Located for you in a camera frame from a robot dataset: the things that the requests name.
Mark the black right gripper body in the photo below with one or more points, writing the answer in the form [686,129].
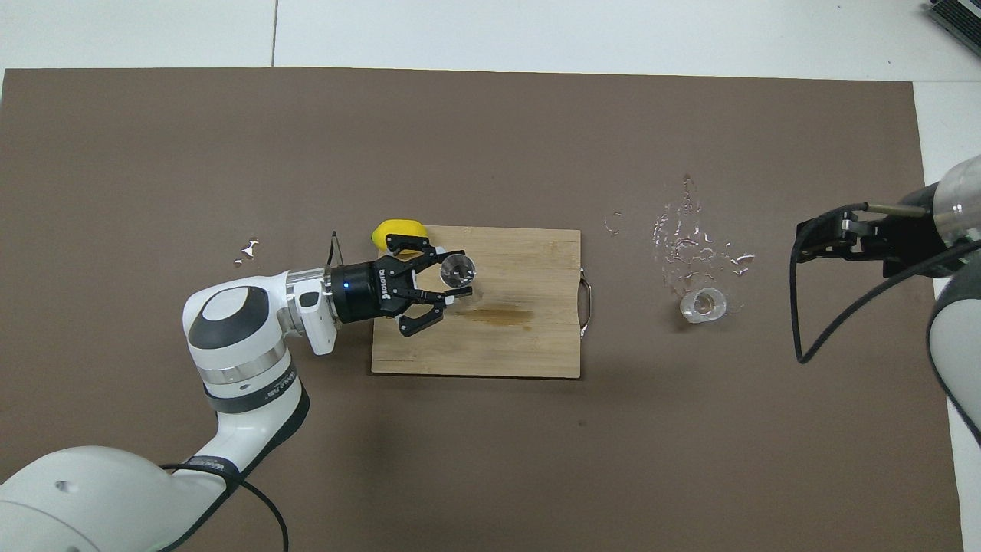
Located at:
[904,241]

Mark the brown table mat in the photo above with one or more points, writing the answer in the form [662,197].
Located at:
[490,460]

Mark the clear glass cup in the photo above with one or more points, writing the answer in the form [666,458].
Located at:
[703,305]

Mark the wooden cutting board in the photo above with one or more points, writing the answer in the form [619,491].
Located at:
[506,345]

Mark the yellow lemon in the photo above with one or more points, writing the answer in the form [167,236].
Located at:
[391,228]

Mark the metal jigger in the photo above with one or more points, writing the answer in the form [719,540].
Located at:
[457,270]

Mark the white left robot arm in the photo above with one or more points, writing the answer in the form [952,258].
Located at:
[237,345]

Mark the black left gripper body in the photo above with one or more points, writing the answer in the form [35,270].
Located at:
[364,291]

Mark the grey ribbed device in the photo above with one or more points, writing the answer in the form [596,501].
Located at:
[958,19]

